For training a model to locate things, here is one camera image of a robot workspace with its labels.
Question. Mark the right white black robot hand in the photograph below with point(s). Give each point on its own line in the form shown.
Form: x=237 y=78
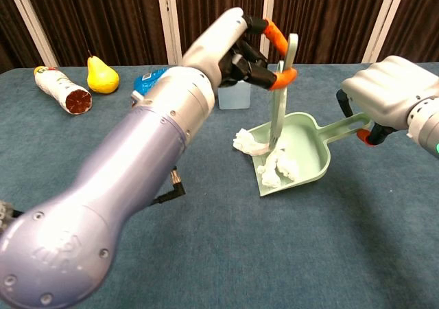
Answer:
x=387 y=89

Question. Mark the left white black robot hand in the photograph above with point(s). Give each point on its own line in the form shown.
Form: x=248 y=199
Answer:
x=212 y=44

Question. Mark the mint green hand broom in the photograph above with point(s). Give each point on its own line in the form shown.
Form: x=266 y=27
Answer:
x=279 y=110

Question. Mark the mint green dustpan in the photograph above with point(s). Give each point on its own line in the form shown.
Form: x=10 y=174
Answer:
x=308 y=144

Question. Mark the white paper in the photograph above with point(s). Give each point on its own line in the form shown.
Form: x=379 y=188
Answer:
x=274 y=171

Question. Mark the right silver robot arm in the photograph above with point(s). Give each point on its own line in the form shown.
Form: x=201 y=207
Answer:
x=425 y=127

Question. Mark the brown curtain partition panel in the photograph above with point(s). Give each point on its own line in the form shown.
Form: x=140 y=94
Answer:
x=5 y=10
x=326 y=17
x=205 y=0
x=103 y=17
x=418 y=17

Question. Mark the pale blue cube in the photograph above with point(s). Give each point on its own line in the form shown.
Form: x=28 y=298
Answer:
x=235 y=97

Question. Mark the blue snack bag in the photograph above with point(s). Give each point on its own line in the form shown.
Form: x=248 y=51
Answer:
x=147 y=80

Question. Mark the yellow pear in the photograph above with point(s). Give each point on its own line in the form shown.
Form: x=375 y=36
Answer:
x=101 y=79

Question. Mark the white drink bottle yellow cap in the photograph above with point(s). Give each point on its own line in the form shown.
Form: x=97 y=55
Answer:
x=65 y=91

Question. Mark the blue felt table mat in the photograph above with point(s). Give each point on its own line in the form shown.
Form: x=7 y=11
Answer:
x=274 y=247

